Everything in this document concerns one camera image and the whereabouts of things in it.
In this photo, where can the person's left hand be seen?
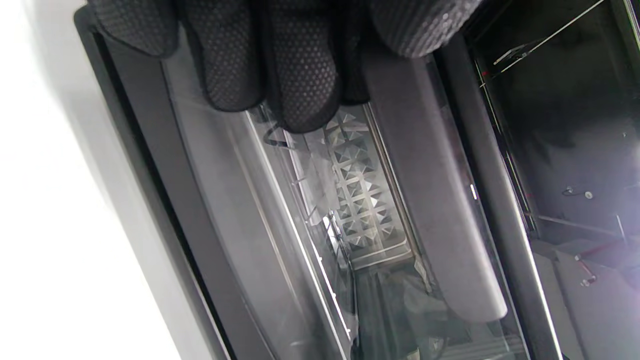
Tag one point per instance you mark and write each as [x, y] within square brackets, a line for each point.
[300, 60]

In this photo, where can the metal ice grid tray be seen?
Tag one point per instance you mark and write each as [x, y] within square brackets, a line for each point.
[362, 192]

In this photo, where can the transparent ice maker lid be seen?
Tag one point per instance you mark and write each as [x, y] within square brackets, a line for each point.
[250, 215]

